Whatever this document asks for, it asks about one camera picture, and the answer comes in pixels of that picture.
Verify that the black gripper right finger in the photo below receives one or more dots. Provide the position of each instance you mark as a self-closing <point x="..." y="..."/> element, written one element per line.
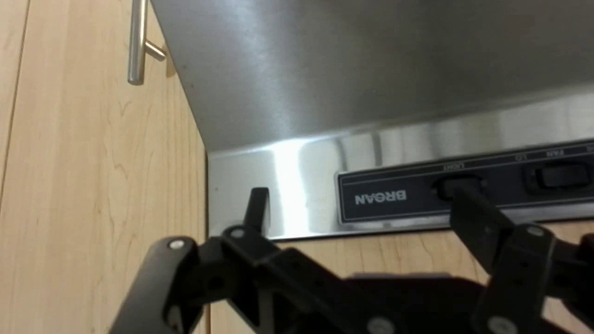
<point x="520" y="271"/>

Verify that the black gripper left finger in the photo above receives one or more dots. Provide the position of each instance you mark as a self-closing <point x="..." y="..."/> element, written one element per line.
<point x="167" y="278"/>

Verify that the wooden cabinet beside hood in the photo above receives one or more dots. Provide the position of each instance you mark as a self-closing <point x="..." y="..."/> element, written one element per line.
<point x="93" y="186"/>

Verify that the wooden cabinet above hood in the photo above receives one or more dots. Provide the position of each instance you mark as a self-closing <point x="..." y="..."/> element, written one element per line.
<point x="383" y="251"/>

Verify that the black hood control panel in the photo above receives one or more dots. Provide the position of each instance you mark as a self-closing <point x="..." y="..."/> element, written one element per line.
<point x="396" y="197"/>

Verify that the stainless steel range hood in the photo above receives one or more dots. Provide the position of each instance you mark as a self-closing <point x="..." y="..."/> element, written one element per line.
<point x="371" y="67"/>

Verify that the black fan rocker switch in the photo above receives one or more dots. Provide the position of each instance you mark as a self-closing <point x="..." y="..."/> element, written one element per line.
<point x="561" y="175"/>

